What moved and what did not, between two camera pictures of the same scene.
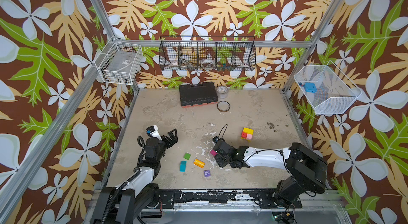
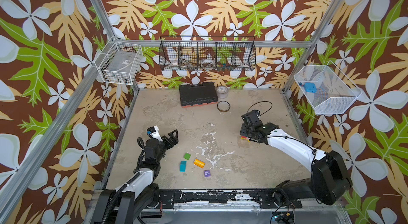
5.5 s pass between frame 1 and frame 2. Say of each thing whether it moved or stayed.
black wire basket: stayed
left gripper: stayed
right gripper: moved
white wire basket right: stayed
